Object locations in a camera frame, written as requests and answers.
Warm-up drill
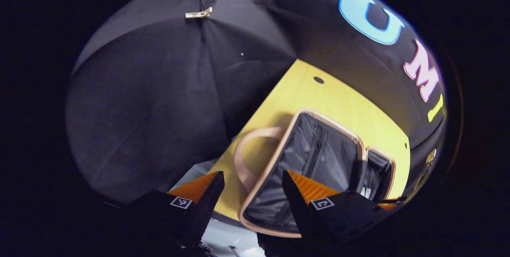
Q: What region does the black backdrop cloth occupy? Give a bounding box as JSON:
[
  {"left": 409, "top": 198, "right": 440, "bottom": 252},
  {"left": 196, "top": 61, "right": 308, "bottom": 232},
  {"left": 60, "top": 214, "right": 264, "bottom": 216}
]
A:
[{"left": 66, "top": 0, "right": 447, "bottom": 204}]

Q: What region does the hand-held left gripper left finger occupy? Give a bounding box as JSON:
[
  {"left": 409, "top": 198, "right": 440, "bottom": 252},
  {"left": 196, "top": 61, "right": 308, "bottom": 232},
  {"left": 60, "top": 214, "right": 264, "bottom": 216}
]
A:
[{"left": 127, "top": 171, "right": 226, "bottom": 249}]

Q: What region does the pale clothes peg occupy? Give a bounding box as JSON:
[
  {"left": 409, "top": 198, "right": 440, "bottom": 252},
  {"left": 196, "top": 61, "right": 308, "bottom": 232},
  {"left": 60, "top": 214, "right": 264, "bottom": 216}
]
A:
[{"left": 185, "top": 7, "right": 213, "bottom": 20}]

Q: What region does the pink suitcase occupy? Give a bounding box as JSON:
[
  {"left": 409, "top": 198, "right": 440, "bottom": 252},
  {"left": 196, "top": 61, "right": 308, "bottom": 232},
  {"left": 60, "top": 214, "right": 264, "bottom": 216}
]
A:
[{"left": 234, "top": 108, "right": 397, "bottom": 238}]

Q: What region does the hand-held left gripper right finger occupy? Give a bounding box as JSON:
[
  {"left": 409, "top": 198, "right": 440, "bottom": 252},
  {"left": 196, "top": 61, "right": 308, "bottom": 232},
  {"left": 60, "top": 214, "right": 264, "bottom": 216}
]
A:
[{"left": 282, "top": 170, "right": 390, "bottom": 252}]

